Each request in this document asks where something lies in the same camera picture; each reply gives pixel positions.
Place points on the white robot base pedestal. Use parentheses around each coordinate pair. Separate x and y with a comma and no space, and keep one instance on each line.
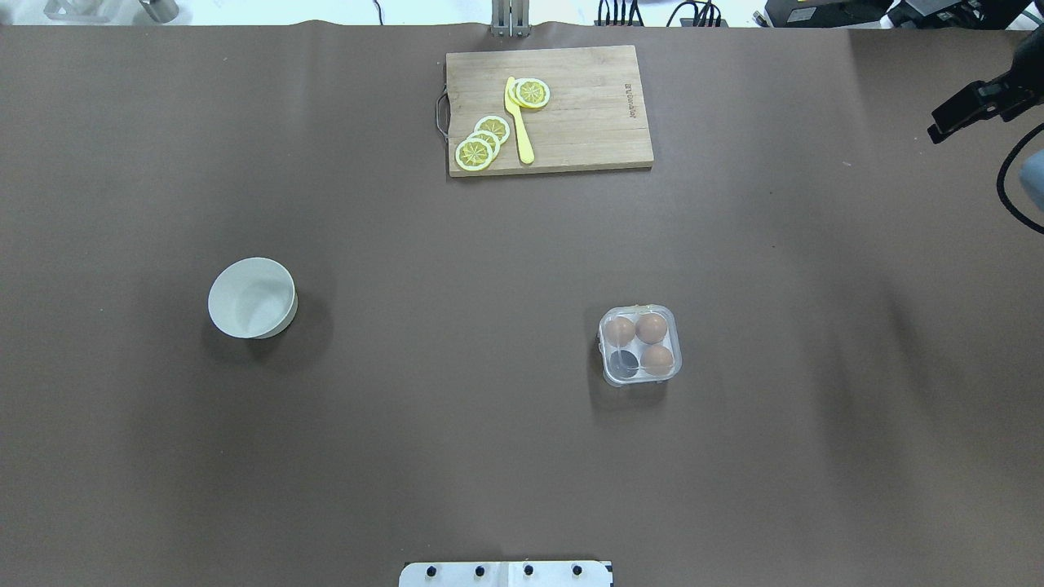
(508,573)

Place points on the wooden cutting board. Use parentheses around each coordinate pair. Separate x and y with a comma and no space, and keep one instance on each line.
(595,119)

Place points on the aluminium frame post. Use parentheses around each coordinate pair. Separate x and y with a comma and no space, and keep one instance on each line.
(510,19)

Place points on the white bowl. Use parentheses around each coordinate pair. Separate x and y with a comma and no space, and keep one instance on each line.
(255,298)

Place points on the clear plastic egg box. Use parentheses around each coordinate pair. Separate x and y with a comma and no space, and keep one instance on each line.
(622,366)

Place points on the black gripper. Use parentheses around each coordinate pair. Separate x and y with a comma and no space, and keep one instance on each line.
(971,106)

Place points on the clear plastic tray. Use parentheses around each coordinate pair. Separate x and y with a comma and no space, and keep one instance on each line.
(82,12)

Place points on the brown egg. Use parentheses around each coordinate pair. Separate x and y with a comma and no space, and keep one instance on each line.
(619,331)
(657,361)
(651,328)

